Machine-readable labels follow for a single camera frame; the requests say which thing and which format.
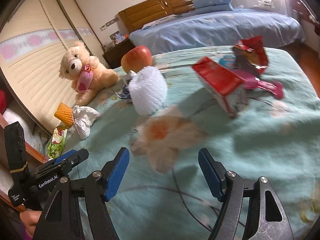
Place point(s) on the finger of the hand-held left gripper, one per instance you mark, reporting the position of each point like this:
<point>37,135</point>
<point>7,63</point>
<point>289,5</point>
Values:
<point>66,154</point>
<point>81,155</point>

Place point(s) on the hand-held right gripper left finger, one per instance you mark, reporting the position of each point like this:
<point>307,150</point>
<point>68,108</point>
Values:
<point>117,175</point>

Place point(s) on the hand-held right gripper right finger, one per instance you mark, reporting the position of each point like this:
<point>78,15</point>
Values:
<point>211,175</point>

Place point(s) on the blue wrapper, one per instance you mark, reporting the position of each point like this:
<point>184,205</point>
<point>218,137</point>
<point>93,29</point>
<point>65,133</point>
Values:
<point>124,95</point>

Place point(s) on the white foam fruit net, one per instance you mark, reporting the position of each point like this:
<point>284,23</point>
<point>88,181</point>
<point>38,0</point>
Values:
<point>147,90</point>

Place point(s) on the red milk carton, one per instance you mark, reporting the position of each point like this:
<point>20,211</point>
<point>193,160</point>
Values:
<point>217,77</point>

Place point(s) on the person's left hand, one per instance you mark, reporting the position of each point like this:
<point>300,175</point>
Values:
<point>28,221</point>

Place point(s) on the green drink pouch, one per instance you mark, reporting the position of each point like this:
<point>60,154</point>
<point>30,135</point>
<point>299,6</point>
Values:
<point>56,143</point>

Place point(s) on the crumpled white tissue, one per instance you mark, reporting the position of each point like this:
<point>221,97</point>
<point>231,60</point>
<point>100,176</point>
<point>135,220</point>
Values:
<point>83,120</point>

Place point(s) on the floral light green tablecloth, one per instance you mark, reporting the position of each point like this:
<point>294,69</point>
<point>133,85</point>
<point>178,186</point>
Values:
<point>250,142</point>

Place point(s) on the beige teddy bear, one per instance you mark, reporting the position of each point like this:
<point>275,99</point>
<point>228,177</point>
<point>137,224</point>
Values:
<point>100,76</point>

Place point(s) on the cream slatted wardrobe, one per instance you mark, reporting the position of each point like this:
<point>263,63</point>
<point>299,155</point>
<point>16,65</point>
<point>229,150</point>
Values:
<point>32,62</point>

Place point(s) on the dark wooden nightstand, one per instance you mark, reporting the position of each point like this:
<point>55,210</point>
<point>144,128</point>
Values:
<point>115,52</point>

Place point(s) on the red yellow apple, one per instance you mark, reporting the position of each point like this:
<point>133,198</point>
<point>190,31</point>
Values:
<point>136,58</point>

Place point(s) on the red snack packet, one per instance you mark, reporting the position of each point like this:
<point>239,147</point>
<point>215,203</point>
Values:
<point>255,52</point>

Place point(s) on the bed with blue sheet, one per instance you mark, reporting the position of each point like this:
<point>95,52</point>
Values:
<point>212,30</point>

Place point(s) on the white printed pillow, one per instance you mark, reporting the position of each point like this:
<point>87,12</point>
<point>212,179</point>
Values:
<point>152,24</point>

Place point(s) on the wooden headboard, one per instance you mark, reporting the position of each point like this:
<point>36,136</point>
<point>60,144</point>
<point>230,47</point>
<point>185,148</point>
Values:
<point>150,10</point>

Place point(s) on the folded blue quilt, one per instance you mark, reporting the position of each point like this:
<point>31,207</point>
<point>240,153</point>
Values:
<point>212,2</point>

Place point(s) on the photo frame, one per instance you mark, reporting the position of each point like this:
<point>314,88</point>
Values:
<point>117,37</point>

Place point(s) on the wall switch panel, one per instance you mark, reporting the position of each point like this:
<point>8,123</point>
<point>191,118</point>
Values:
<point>107,25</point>

